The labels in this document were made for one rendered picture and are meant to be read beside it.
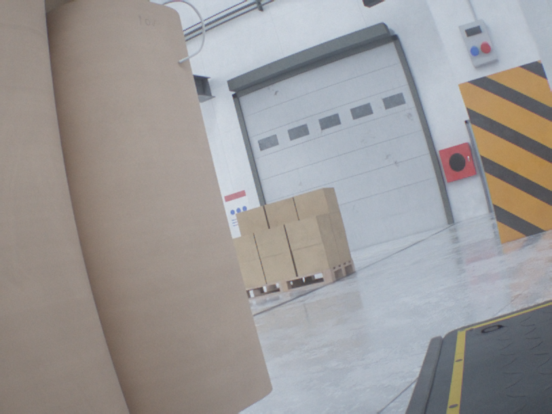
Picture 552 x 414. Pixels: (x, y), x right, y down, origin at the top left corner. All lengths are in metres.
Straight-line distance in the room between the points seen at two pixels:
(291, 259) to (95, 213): 5.95
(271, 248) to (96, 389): 6.22
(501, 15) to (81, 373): 5.10
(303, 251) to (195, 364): 5.84
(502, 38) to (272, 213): 3.75
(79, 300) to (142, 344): 0.20
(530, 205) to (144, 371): 4.60
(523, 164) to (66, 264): 4.77
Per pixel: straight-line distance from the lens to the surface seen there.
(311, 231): 6.83
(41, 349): 0.85
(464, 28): 5.47
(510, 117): 5.39
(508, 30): 5.52
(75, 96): 1.13
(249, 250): 7.19
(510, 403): 0.50
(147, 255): 1.08
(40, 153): 0.93
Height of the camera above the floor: 0.50
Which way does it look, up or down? 4 degrees up
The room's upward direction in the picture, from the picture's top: 14 degrees counter-clockwise
